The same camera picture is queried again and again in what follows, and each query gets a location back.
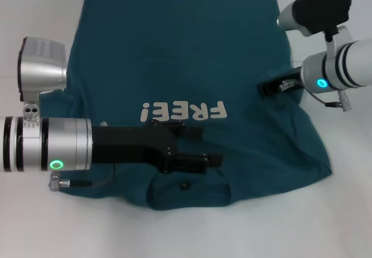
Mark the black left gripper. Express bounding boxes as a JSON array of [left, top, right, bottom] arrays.
[[91, 118, 224, 174]]

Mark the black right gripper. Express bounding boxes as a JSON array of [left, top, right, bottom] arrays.
[[258, 67, 303, 101]]

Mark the teal shirt with FREE print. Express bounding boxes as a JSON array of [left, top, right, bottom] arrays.
[[39, 0, 334, 212]]

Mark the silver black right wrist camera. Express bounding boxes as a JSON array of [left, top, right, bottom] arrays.
[[277, 0, 356, 56]]

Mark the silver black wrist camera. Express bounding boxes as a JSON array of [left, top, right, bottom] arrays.
[[277, 0, 356, 56], [19, 36, 68, 122]]

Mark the left arm cable connector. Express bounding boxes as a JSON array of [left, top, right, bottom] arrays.
[[48, 164, 117, 191]]

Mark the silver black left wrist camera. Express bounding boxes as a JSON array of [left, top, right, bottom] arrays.
[[19, 36, 68, 122]]

